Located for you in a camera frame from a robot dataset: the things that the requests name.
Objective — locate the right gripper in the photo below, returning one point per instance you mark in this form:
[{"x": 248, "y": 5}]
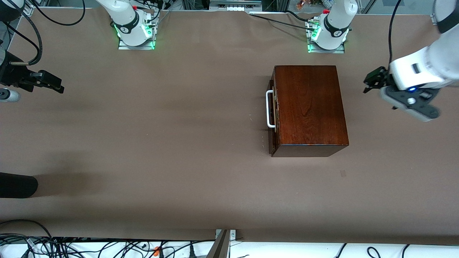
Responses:
[{"x": 10, "y": 74}]

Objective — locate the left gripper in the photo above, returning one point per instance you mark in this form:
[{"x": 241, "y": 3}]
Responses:
[{"x": 379, "y": 77}]

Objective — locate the aluminium post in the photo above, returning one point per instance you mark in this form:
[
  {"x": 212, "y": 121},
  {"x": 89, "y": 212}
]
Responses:
[{"x": 221, "y": 247}]

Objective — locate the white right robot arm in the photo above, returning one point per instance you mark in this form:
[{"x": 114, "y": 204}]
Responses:
[{"x": 125, "y": 21}]

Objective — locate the black rounded object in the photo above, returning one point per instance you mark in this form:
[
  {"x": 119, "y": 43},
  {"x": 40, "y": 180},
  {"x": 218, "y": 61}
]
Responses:
[{"x": 18, "y": 185}]

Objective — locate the dark brown wooden cabinet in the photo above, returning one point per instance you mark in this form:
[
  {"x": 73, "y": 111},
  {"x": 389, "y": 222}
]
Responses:
[{"x": 312, "y": 107}]

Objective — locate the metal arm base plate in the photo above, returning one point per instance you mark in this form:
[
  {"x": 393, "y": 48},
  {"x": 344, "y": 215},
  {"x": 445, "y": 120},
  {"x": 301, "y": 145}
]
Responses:
[
  {"x": 136, "y": 47},
  {"x": 322, "y": 50}
]

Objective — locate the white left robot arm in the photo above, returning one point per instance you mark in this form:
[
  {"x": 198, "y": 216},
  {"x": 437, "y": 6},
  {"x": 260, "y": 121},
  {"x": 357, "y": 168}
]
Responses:
[{"x": 337, "y": 21}]

